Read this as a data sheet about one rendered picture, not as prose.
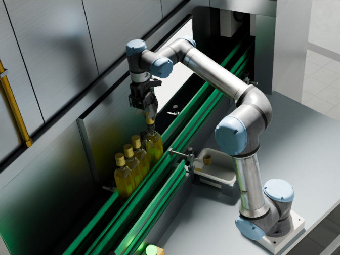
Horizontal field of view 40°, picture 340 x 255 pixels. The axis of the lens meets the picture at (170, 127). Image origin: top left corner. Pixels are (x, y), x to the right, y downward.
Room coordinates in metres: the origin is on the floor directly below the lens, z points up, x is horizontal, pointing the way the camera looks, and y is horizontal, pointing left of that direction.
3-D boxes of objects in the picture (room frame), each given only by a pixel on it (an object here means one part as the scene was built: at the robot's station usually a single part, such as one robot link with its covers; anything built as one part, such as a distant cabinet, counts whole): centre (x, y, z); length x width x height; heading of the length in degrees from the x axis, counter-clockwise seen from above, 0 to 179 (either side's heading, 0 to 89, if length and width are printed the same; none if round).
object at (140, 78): (1.53, 0.09, 1.41); 0.08 x 0.08 x 0.05
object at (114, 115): (1.79, 0.08, 1.15); 0.90 x 0.03 x 0.34; 146
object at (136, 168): (1.41, 0.18, 0.99); 0.06 x 0.06 x 0.21; 56
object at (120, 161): (1.36, 0.21, 1.14); 0.04 x 0.04 x 0.04
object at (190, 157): (1.53, -0.06, 0.95); 0.17 x 0.03 x 0.12; 56
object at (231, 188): (1.58, -0.18, 0.79); 0.27 x 0.17 x 0.08; 56
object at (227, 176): (1.57, -0.20, 0.80); 0.22 x 0.17 x 0.09; 56
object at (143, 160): (1.45, 0.14, 0.99); 0.06 x 0.06 x 0.21; 57
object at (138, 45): (1.53, 0.09, 1.49); 0.09 x 0.08 x 0.11; 42
